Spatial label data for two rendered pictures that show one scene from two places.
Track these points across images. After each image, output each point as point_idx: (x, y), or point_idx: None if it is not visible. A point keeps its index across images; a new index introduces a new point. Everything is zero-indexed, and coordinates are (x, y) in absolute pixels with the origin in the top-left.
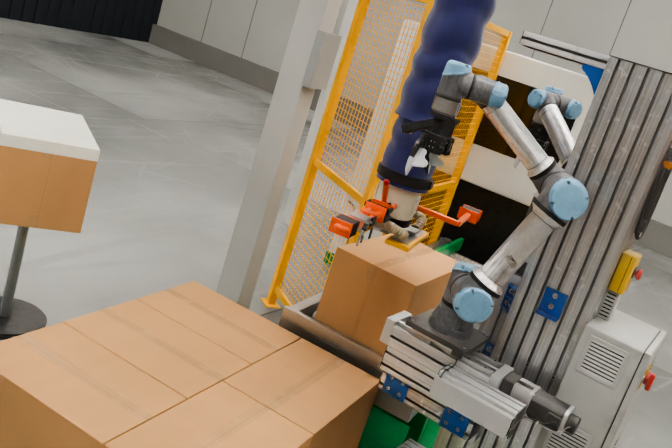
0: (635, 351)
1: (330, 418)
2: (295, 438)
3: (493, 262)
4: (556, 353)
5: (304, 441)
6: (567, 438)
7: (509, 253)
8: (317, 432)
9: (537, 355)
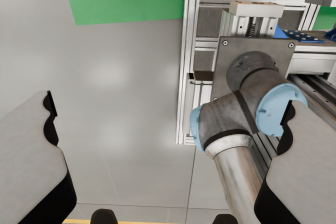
0: None
1: None
2: None
3: (224, 173)
4: (267, 160)
5: None
6: None
7: (228, 203)
8: None
9: (267, 143)
